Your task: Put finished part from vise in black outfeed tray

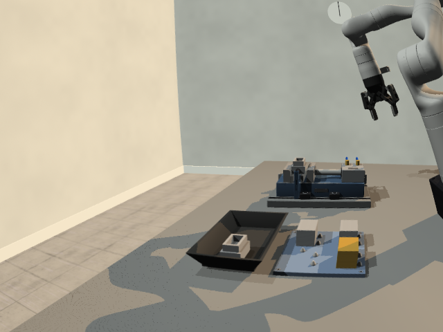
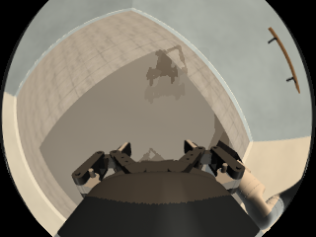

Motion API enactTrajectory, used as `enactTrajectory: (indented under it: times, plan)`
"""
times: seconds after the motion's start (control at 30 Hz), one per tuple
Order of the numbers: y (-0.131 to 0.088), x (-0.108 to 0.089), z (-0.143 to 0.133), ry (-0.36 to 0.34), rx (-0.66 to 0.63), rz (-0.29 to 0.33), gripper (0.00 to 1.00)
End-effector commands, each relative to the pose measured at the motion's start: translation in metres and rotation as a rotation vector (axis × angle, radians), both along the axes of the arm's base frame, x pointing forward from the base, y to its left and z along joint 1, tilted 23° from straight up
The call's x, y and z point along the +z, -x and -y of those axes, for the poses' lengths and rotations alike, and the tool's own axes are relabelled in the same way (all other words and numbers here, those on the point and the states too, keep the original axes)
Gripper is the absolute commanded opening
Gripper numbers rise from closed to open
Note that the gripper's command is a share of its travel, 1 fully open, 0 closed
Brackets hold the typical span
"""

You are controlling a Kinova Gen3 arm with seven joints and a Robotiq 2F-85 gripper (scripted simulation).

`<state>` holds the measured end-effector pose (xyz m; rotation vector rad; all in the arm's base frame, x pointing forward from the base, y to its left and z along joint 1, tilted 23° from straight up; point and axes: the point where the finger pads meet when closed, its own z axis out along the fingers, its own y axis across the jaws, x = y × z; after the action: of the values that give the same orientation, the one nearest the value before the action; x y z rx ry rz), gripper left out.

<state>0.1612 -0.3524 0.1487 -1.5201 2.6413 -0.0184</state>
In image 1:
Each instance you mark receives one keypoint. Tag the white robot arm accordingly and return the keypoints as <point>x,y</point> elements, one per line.
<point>419,63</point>

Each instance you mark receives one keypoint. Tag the yellow-orange block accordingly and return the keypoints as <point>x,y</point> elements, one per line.
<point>348,250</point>

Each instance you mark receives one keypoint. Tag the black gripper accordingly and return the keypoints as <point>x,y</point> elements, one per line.
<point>377,91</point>

